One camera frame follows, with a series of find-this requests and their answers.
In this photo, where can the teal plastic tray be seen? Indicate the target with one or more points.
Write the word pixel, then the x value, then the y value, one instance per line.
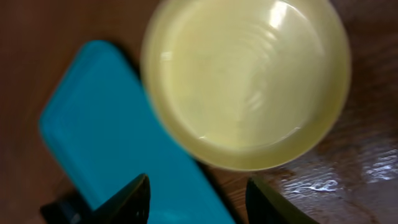
pixel 101 130

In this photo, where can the yellow-rimmed plate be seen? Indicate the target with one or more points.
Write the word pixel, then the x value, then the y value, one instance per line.
pixel 246 85

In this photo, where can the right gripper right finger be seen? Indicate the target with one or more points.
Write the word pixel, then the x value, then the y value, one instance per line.
pixel 264 205

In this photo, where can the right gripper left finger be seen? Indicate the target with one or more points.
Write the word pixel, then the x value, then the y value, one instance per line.
pixel 130 205

